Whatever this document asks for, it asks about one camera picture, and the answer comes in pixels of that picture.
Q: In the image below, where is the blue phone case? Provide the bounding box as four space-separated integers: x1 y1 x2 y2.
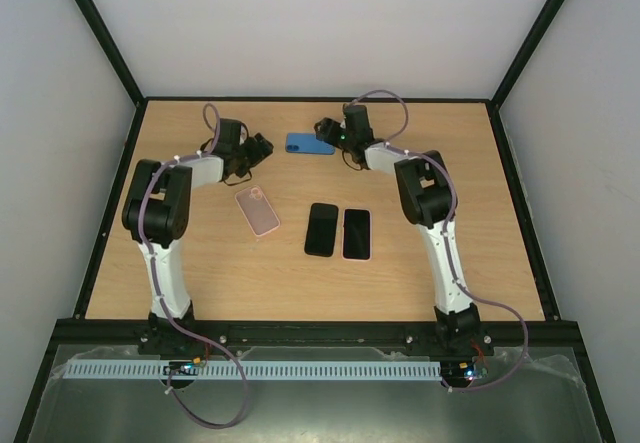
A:
285 133 335 156

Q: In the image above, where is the pink translucent phone case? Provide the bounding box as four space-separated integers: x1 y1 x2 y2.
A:
234 186 280 237

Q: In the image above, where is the black phone case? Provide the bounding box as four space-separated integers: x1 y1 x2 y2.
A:
304 203 339 257

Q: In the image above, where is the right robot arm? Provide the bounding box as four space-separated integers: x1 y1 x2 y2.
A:
314 104 481 355

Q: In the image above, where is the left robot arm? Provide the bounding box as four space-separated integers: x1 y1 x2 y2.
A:
122 118 274 345

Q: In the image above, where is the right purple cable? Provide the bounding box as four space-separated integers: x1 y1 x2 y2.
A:
349 89 530 364

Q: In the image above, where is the purple cable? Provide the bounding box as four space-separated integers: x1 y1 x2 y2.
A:
139 102 224 314
349 89 530 364

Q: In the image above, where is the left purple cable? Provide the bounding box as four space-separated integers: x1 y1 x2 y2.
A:
139 102 224 314

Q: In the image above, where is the light blue slotted cable duct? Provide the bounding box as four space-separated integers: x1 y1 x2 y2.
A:
62 359 441 382

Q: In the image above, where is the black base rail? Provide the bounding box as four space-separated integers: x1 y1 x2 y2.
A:
49 318 584 359

